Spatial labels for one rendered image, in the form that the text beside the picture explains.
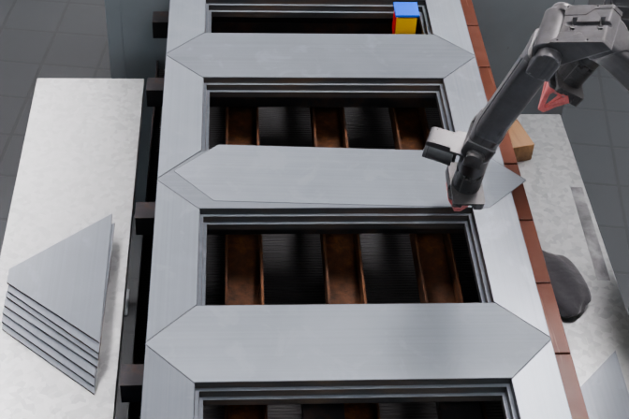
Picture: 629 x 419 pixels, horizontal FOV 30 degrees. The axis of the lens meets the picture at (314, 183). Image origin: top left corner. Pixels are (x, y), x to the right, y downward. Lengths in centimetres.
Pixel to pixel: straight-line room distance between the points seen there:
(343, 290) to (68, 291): 57
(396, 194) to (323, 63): 48
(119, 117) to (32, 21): 176
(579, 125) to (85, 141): 197
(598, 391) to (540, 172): 69
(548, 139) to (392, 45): 45
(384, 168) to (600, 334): 56
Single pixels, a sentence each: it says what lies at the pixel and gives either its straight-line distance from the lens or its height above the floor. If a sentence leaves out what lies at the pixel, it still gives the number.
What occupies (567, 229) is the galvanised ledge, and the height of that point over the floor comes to 68.
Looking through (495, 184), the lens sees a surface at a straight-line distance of 248.
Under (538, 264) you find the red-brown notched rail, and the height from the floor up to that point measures 83.
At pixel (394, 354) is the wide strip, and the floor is 86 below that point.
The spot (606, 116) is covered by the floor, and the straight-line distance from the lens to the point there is 419.
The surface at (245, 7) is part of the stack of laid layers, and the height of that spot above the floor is 84.
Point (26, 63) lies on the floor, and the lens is 428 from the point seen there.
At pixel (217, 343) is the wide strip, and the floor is 86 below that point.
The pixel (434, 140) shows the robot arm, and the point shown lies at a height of 108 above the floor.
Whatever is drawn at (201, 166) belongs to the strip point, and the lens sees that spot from 246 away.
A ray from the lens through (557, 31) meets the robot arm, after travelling 186.
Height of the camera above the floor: 248
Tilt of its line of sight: 42 degrees down
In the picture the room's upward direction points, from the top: 3 degrees clockwise
